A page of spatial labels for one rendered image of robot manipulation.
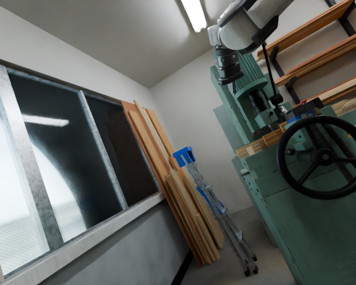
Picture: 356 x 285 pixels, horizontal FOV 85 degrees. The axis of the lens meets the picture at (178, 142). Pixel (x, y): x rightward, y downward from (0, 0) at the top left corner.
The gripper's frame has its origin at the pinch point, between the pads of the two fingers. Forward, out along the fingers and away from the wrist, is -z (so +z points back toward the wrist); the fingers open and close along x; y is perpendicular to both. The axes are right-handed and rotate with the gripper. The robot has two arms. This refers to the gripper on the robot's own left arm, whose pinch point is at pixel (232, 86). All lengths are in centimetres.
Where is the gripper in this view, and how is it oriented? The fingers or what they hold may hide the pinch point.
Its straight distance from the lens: 97.0
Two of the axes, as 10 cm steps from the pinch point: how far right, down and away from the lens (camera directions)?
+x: 8.5, -4.7, 2.2
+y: -4.2, -3.7, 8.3
